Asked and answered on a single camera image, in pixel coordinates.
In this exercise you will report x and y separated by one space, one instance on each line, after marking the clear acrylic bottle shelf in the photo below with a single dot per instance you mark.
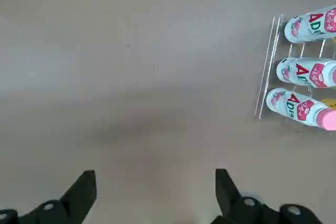
268 61

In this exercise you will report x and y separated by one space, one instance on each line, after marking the pink cap white bottle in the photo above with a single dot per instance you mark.
309 24
302 73
291 106

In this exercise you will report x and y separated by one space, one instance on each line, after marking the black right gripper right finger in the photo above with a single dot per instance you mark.
228 192

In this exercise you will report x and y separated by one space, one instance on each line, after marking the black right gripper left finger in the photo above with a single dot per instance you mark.
78 192

